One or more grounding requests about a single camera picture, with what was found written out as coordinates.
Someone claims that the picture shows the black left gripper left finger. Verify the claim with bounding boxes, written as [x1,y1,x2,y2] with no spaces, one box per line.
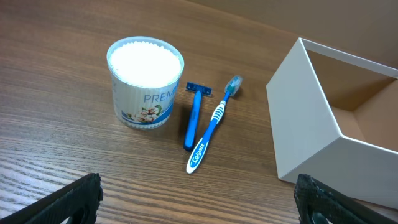
[1,173,103,224]

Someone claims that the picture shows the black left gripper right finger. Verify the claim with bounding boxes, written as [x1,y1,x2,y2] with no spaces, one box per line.
[294,174,397,224]

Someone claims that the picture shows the cotton swab round container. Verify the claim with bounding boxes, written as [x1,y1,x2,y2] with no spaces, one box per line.
[106,36,184,129]

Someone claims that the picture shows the blue white Colgate toothbrush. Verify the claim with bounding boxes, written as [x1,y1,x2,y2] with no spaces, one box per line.
[186,75,243,174]

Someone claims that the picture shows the white open cardboard box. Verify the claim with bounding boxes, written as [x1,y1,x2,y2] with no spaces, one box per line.
[266,38,397,208]

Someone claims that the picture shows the blue disposable razor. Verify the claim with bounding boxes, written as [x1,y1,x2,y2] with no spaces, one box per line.
[183,82,212,151]

